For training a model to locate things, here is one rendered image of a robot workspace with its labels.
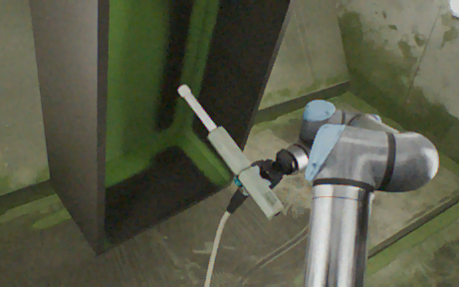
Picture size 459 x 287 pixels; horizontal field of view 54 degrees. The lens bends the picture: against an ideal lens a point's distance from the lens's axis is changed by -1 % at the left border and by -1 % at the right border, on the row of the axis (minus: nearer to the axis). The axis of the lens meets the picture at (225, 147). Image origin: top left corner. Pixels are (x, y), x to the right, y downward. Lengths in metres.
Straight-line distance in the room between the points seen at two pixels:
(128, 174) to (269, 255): 0.78
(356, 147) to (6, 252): 1.75
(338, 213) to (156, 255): 1.41
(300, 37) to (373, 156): 2.32
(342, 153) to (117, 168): 1.16
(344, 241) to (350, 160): 0.15
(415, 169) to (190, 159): 1.18
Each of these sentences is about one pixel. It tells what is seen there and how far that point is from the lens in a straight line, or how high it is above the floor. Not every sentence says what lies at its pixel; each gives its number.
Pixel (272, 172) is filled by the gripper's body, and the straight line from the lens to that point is 1.39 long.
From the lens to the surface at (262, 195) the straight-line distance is 1.28.
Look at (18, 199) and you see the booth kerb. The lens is 2.42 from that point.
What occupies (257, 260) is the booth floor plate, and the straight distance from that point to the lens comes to 2.16.
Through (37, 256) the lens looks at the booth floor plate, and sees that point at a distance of 2.23.
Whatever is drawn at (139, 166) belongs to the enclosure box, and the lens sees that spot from 1.86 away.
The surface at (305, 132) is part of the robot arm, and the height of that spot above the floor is 0.89.
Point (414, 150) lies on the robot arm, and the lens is 0.91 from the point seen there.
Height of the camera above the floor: 1.72
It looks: 38 degrees down
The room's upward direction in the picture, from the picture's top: 6 degrees clockwise
